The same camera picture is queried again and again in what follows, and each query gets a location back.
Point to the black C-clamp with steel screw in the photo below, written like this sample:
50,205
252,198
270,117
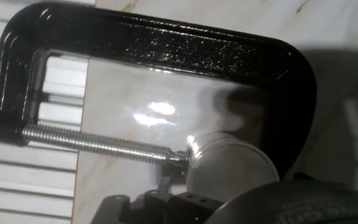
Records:
166,46

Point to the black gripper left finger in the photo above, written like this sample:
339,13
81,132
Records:
179,208

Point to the marble pattern board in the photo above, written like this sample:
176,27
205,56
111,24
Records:
120,102

